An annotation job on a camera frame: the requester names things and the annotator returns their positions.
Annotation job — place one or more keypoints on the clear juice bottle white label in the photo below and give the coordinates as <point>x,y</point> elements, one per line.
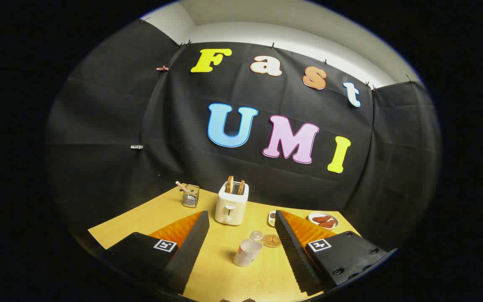
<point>247,253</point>

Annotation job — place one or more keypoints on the toast bread slice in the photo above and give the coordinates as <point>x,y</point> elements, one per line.
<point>241,187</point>
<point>230,184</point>

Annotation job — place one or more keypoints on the small white sauce dish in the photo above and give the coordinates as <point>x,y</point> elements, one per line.
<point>271,218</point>

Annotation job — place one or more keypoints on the wooden table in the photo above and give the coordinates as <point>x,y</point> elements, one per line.
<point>224,277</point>

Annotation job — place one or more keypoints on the metal mesh holder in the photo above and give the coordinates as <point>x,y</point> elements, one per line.
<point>190,197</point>

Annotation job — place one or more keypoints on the white oval plate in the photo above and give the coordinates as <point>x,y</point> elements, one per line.
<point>313,214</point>

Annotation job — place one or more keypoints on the brown sausage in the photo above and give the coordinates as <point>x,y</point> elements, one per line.
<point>320,219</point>
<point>328,224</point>

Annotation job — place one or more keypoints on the round cork coaster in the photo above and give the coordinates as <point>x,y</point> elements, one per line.
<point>271,240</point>

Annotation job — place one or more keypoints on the white toaster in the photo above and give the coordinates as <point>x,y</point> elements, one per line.
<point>229,207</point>

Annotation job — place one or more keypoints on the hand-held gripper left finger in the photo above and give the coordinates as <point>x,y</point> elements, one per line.
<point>191,247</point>

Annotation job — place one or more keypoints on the pink stick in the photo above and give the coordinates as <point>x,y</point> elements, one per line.
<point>181,186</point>

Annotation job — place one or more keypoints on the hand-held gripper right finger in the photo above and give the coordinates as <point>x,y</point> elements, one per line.
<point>292,251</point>

